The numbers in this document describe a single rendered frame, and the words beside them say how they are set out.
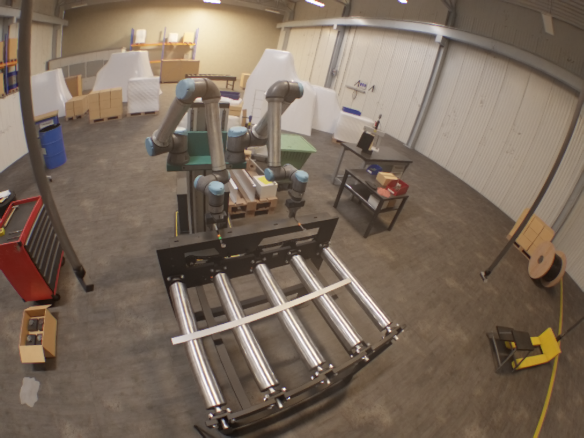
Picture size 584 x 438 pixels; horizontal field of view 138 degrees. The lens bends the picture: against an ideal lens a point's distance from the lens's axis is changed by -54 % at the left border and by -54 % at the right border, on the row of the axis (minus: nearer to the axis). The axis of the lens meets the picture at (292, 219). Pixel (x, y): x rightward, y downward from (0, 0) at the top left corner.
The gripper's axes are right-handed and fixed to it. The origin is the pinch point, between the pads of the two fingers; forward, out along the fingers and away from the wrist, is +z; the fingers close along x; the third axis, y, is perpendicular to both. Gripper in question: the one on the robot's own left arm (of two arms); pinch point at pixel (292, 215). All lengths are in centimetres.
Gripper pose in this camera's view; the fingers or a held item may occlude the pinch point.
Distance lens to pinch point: 175.1
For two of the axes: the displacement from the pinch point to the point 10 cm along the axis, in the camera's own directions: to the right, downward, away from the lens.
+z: -2.0, 7.9, 5.8
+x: 8.6, -1.4, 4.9
